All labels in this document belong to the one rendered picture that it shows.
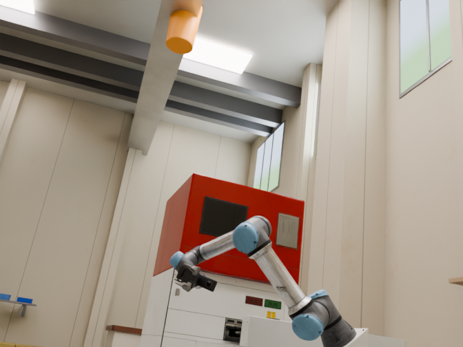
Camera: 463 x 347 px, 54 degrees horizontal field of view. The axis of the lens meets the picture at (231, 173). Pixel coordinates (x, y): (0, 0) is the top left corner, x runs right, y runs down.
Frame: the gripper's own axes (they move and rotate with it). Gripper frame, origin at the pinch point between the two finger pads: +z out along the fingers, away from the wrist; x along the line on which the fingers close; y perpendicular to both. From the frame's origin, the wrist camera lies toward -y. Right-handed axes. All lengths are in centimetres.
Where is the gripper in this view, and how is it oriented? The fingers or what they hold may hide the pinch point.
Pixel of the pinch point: (189, 278)
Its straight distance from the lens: 183.6
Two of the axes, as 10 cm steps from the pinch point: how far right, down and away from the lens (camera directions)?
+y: -9.0, -3.9, 2.0
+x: 4.3, -8.8, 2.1
